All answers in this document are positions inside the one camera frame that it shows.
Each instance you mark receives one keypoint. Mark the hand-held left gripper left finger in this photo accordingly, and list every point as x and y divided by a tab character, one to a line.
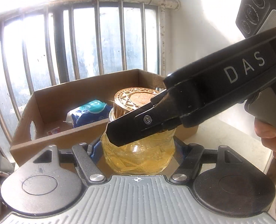
96	152

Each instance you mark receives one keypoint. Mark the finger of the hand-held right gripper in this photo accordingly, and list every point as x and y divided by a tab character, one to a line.
133	128

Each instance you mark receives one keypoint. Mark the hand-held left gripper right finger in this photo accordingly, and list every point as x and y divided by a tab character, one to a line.
178	151

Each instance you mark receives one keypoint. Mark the yellow glass jar gold lid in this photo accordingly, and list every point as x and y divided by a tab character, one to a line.
138	158

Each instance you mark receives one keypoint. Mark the brown cardboard box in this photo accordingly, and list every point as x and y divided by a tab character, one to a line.
63	140

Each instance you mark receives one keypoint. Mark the blue wet wipes pack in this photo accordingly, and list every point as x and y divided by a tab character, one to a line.
89	116

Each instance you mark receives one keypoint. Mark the red white toothpaste tube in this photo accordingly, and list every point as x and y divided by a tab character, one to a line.
54	130

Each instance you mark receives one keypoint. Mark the person's right hand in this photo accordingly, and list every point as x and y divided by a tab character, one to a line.
275	144

